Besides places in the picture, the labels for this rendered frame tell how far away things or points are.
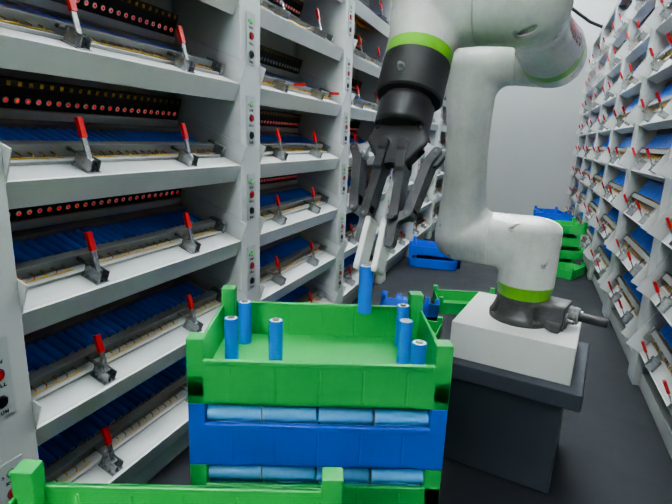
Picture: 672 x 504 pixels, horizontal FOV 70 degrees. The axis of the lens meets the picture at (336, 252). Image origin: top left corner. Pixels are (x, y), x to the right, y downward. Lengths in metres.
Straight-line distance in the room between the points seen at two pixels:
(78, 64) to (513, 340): 1.00
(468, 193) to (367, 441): 0.72
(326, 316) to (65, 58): 0.57
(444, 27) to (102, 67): 0.57
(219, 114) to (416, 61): 0.73
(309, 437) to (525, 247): 0.73
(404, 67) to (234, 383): 0.44
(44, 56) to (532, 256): 1.00
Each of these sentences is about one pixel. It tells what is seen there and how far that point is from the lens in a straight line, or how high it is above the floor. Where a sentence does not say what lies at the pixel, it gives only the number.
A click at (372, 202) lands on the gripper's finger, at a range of 0.64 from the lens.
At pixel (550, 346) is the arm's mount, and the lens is 1.16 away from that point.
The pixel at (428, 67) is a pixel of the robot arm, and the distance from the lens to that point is 0.67.
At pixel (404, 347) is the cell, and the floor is 0.51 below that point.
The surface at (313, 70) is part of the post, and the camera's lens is 1.96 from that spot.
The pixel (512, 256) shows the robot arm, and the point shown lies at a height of 0.53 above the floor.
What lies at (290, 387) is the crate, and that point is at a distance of 0.57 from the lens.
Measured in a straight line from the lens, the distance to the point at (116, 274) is 1.00.
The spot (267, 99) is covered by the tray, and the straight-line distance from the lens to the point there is 1.41.
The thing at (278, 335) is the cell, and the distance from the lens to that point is 0.64.
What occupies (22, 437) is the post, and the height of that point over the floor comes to 0.31.
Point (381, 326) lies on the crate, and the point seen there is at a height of 0.50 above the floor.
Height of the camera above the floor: 0.78
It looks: 13 degrees down
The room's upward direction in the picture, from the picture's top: 2 degrees clockwise
